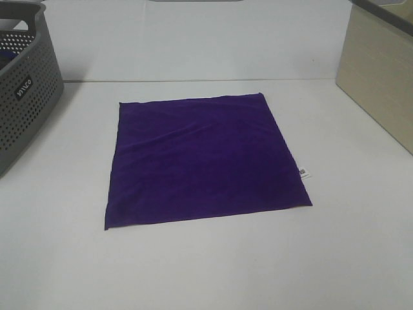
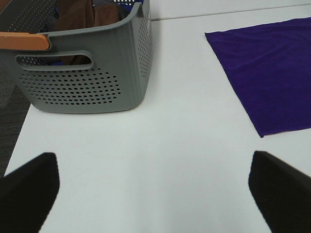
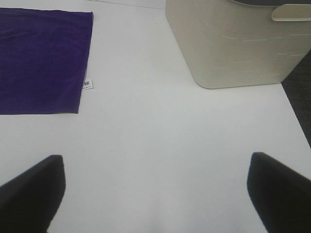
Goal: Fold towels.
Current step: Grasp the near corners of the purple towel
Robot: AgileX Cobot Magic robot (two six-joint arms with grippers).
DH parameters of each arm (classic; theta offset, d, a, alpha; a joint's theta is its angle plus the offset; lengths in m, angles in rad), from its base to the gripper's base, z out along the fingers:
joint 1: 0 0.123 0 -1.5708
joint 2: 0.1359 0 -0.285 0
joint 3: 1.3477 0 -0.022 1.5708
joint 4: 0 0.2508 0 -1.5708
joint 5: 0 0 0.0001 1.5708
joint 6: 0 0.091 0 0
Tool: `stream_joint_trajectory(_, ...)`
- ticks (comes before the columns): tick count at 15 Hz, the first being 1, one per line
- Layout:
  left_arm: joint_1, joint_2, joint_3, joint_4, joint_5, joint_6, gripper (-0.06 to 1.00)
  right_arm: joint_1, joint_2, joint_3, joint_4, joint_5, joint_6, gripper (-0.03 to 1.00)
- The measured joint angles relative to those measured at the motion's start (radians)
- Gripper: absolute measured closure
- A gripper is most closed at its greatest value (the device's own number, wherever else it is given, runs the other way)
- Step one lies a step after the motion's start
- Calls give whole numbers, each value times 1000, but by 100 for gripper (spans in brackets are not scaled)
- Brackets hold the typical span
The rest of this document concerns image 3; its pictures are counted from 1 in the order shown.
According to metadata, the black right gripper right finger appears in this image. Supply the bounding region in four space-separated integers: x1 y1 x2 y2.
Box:
247 152 311 233

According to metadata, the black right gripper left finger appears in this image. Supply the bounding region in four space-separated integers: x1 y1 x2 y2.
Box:
0 155 66 233

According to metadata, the purple towel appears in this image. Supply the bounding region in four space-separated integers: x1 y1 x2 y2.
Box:
0 8 93 115

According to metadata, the beige plastic bin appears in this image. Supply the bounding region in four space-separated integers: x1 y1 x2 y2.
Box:
165 0 311 89

